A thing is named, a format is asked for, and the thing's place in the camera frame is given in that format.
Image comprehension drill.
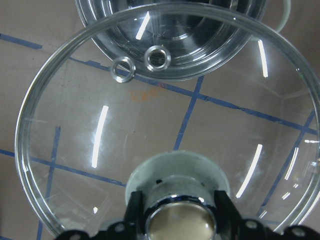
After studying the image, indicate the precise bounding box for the pale green steel pot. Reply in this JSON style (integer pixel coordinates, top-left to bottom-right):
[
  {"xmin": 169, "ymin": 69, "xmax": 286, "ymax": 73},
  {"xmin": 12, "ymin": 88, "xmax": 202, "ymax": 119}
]
[{"xmin": 73, "ymin": 0, "xmax": 292, "ymax": 82}]

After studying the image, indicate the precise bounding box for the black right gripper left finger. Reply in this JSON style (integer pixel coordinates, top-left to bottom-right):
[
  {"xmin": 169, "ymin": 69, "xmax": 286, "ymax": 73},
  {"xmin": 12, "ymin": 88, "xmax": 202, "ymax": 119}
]
[{"xmin": 124, "ymin": 191, "xmax": 144, "ymax": 230}]

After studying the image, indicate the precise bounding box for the clear glass pot lid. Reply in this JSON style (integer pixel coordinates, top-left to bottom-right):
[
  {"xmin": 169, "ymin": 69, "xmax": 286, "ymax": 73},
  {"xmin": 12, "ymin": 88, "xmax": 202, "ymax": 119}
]
[{"xmin": 15, "ymin": 0, "xmax": 320, "ymax": 239}]

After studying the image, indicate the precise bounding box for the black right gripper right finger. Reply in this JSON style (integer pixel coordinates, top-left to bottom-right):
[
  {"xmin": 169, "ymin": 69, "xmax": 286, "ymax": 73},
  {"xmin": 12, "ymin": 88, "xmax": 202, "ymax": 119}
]
[{"xmin": 214, "ymin": 190, "xmax": 242, "ymax": 232}]

